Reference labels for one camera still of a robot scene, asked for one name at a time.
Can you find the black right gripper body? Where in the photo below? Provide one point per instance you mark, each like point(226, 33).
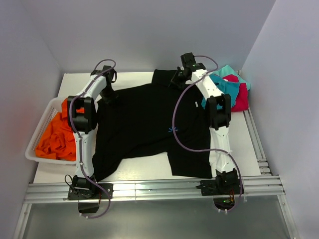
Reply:
point(179, 79)

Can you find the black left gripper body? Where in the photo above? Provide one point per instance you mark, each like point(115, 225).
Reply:
point(108, 95)

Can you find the black t-shirt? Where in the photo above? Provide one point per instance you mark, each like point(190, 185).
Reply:
point(139, 124)

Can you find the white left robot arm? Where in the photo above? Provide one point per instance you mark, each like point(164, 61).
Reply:
point(82, 118)

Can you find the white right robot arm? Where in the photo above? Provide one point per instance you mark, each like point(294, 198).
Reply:
point(228, 180)

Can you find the light turquoise shirt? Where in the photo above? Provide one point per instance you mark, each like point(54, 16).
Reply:
point(227, 70)

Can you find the teal shirt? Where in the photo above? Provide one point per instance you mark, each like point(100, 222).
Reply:
point(228, 87)

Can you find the white plastic basket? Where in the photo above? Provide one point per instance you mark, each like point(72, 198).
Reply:
point(51, 110)

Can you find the magenta shirt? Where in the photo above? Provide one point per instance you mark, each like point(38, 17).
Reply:
point(242, 102)

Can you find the orange shirt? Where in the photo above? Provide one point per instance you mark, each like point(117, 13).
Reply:
point(57, 141)

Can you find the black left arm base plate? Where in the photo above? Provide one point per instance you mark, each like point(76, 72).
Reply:
point(95, 193)

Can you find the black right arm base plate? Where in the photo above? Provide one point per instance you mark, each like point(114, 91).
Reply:
point(212, 188)

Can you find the aluminium rail frame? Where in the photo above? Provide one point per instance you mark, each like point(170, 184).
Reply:
point(148, 202)

